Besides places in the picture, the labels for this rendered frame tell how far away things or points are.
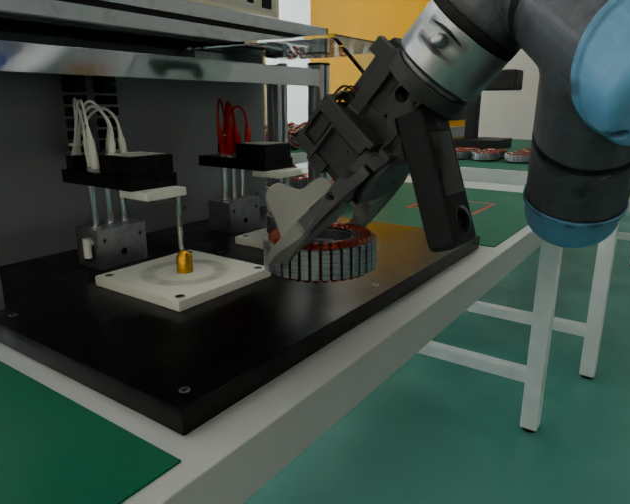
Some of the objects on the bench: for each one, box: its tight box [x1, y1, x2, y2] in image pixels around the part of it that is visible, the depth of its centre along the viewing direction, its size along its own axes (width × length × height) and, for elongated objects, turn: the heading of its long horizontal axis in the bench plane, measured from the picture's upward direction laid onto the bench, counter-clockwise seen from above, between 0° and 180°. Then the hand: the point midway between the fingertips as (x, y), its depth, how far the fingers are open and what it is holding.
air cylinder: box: [208, 194, 260, 235], centre depth 92 cm, size 5×8×6 cm
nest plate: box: [95, 249, 271, 312], centre depth 66 cm, size 15×15×1 cm
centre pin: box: [176, 249, 193, 274], centre depth 65 cm, size 2×2×3 cm
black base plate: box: [0, 206, 480, 436], centre depth 76 cm, size 47×64×2 cm
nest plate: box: [235, 228, 267, 249], centre depth 85 cm, size 15×15×1 cm
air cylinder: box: [75, 217, 148, 271], centre depth 73 cm, size 5×8×6 cm
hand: (315, 251), depth 53 cm, fingers closed on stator, 13 cm apart
